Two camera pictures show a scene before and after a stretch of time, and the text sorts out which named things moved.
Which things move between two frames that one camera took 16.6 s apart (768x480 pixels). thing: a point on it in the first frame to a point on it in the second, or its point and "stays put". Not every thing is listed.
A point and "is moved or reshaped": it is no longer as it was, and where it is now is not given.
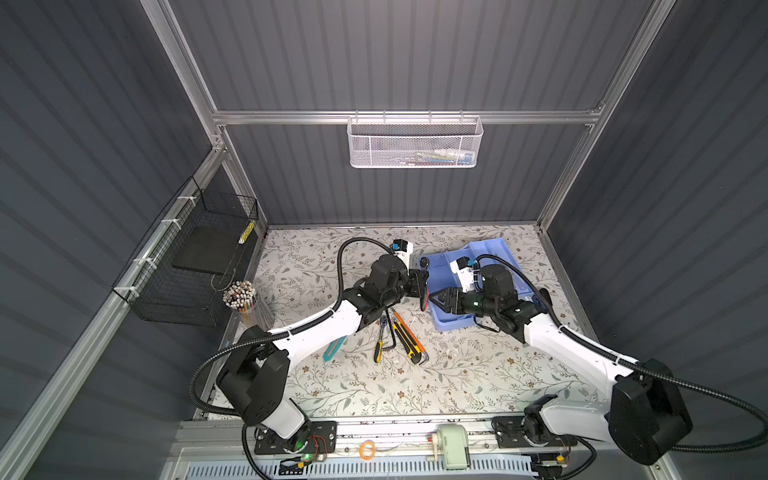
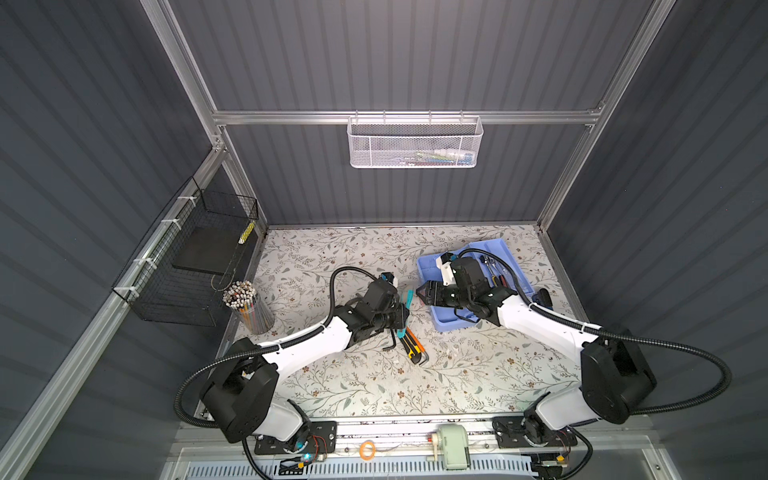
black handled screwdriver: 423,276 to 482,260
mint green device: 455,451 stays put
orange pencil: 409,331 stays put
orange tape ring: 362,448 stays put
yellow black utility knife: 412,350 stays put
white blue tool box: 441,275 stays put
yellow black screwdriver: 380,346 is moved or reshaped
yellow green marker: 247,232 stays put
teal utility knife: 333,347 is moved or reshaped
